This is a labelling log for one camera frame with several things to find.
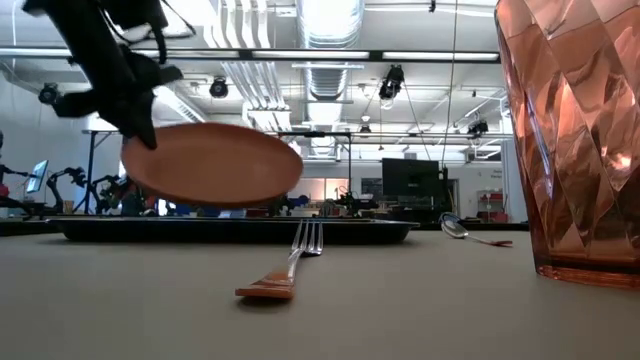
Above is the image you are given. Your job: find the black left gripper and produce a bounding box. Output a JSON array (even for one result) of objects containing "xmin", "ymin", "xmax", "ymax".
[{"xmin": 52, "ymin": 47, "xmax": 184, "ymax": 150}]

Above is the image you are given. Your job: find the orange round plate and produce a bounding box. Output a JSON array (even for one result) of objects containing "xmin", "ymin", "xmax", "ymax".
[{"xmin": 120, "ymin": 122, "xmax": 305, "ymax": 210}]

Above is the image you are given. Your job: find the black serving tray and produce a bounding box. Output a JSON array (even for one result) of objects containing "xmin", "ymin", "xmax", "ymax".
[{"xmin": 47, "ymin": 215, "xmax": 421, "ymax": 246}]

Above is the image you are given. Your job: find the fork with orange handle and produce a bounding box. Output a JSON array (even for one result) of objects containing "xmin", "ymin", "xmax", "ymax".
[{"xmin": 234, "ymin": 218, "xmax": 325, "ymax": 301}]

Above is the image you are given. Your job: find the spoon with orange handle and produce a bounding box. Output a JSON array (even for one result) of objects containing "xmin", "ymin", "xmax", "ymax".
[{"xmin": 439, "ymin": 218, "xmax": 515, "ymax": 248}]

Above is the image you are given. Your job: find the orange faceted plastic cup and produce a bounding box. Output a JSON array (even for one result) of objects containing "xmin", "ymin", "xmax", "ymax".
[{"xmin": 493, "ymin": 0, "xmax": 640, "ymax": 291}]

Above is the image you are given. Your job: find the computer monitor on stand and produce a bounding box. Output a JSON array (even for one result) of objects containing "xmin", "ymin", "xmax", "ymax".
[{"xmin": 25, "ymin": 159, "xmax": 50, "ymax": 195}]

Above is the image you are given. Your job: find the overhead light bar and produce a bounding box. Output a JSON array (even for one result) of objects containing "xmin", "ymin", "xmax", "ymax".
[{"xmin": 0, "ymin": 46, "xmax": 501, "ymax": 65}]

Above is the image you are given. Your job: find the shelf with red bins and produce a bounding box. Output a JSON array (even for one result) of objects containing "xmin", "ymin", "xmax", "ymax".
[{"xmin": 477, "ymin": 189, "xmax": 509, "ymax": 224}]

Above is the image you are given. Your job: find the white round pillar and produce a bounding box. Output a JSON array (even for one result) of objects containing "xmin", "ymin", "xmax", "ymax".
[{"xmin": 502, "ymin": 139, "xmax": 529, "ymax": 224}]

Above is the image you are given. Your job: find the tall black frame stand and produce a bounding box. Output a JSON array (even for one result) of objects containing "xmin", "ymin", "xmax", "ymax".
[{"xmin": 82, "ymin": 129, "xmax": 124, "ymax": 215}]

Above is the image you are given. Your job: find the silver ceiling air duct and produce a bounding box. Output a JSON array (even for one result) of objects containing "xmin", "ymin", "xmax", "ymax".
[{"xmin": 295, "ymin": 0, "xmax": 366, "ymax": 101}]

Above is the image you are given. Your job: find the black hanging camera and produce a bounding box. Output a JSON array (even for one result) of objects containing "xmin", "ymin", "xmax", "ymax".
[{"xmin": 378, "ymin": 64, "xmax": 406, "ymax": 101}]

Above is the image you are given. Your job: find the black wall television screen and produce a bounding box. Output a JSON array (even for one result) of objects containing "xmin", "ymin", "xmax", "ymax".
[{"xmin": 381, "ymin": 157, "xmax": 449, "ymax": 199}]

